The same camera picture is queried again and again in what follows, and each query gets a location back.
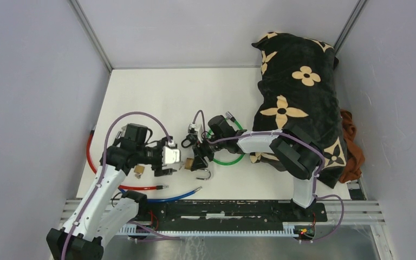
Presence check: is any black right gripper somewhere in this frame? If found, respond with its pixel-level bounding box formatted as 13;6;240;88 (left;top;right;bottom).
191;134;225;171

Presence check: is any blue cable lock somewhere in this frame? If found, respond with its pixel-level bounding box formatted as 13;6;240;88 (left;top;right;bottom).
116;131;203;204

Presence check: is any green cable lock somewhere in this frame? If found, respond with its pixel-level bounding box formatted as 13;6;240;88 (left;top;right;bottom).
213;112;244;166

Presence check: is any black padlock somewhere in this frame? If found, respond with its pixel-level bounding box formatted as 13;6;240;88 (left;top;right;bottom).
181;134;198;148

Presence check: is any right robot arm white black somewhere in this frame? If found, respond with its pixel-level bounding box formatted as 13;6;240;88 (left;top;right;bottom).
185;115;325;221

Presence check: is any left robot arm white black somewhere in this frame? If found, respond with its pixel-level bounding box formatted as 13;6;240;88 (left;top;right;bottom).
46;123;181;259

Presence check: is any small brass padlock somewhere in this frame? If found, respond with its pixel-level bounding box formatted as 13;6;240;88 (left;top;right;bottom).
133;165;145;179

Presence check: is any black floral pillow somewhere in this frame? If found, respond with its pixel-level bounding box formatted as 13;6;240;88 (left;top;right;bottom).
252;32;347;189

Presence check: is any brown cloth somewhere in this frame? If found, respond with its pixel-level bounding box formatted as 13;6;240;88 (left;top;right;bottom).
339;109;365;183

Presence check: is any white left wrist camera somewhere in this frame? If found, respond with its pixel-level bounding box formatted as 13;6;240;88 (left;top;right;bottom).
162;138;181;170

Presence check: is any red cable lock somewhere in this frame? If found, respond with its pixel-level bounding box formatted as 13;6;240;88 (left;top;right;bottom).
86;126;169;192

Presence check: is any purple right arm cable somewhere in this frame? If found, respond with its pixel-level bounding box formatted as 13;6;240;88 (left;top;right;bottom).
192;109;345;245

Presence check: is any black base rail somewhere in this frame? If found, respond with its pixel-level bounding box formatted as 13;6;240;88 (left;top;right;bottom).
133;200;328;238

